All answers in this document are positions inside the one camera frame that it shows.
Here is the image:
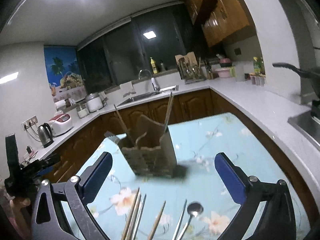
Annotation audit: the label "dark kitchen window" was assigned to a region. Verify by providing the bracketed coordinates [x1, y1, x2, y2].
[77, 4, 191, 93]

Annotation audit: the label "wooden upper cabinets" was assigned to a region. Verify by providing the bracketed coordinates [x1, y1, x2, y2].
[184, 0, 252, 47]

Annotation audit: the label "person left hand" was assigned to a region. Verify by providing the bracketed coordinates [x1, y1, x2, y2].
[1, 197, 31, 239]

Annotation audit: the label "white red rice cooker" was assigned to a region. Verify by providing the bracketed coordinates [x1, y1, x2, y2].
[48, 113, 73, 137]

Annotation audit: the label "tropical beach poster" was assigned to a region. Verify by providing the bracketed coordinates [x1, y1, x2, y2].
[44, 46, 87, 102]

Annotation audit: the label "pink stacked bowls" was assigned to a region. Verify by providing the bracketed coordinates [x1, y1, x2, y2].
[215, 54, 235, 78]

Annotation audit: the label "green drink bottle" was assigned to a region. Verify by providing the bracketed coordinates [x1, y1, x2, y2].
[253, 57, 265, 75]

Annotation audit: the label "metal chopstick right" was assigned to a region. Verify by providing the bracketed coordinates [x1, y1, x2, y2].
[172, 200, 187, 240]

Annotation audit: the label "wooden utensil holder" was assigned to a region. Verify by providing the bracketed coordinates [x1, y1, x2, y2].
[118, 115, 177, 177]

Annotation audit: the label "glass jar white contents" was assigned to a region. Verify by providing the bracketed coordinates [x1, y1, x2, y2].
[76, 103, 89, 119]

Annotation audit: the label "wall power socket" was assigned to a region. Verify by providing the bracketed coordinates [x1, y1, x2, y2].
[21, 116, 38, 131]

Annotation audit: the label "stainless kitchen sink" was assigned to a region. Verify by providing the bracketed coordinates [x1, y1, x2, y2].
[118, 85, 179, 106]

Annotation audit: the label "chrome sink faucet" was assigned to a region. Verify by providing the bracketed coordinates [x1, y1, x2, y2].
[138, 69, 160, 92]

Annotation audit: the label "metal spoon on table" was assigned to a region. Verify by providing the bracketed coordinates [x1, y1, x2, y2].
[177, 202, 203, 240]

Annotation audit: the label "metal chopstick left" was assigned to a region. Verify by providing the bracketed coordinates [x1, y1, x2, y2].
[131, 194, 146, 240]

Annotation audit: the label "wooden cabinets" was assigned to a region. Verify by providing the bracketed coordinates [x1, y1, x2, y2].
[184, 0, 252, 47]
[45, 89, 319, 225]

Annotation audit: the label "stainless gas stove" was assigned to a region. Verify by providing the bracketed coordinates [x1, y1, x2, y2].
[287, 100, 320, 150]

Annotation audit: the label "counter utensil rack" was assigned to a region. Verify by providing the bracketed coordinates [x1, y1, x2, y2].
[175, 51, 214, 85]

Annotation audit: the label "yellow dish soap bottle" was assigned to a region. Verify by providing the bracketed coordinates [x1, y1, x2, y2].
[150, 57, 158, 74]

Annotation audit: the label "white lidded canister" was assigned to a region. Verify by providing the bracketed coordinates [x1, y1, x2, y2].
[85, 93, 103, 113]

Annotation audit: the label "wooden chopstick pair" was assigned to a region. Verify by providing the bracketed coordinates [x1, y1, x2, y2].
[164, 93, 175, 133]
[163, 91, 173, 133]

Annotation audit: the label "metal chopstick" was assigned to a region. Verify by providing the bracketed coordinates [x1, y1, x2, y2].
[172, 200, 187, 240]
[131, 194, 146, 240]

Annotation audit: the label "wooden lower cabinets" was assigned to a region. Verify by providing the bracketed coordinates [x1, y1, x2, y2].
[45, 89, 319, 225]

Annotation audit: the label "black wok with lid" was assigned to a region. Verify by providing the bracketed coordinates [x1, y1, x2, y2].
[272, 62, 320, 99]

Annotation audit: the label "floral light blue tablecloth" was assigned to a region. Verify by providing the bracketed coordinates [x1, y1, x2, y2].
[60, 112, 313, 240]

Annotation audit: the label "stainless electric kettle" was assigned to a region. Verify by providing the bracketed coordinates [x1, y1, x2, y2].
[37, 123, 54, 148]

